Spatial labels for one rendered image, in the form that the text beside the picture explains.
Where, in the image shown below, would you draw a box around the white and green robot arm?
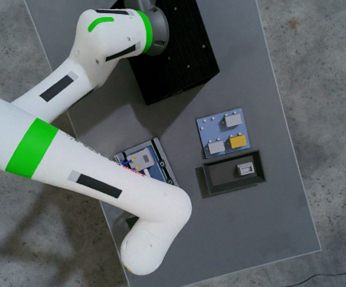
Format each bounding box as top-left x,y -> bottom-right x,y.
0,0 -> 192,275

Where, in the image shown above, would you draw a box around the yellow rectangular block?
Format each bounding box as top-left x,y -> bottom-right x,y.
229,134 -> 246,149

